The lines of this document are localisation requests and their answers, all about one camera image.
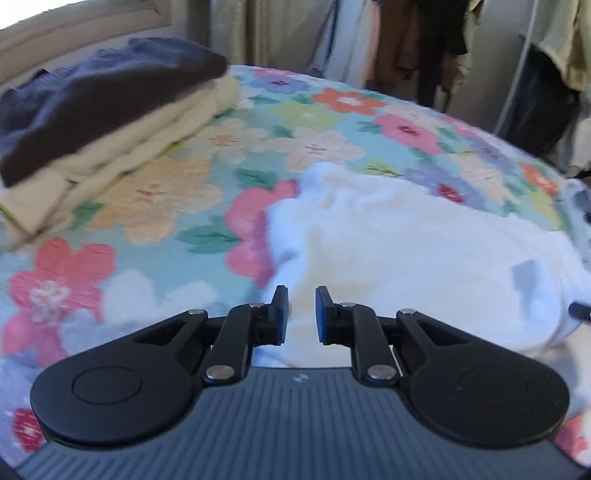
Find white fleece garment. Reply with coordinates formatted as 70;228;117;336
253;163;590;368

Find hanging dark clothes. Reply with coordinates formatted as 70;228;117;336
368;1;469;107

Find floral bedspread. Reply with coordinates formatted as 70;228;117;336
1;66;589;466

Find folded cream garment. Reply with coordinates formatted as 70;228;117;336
1;75;240;250

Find folded navy sweater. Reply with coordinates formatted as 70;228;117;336
1;37;228;187

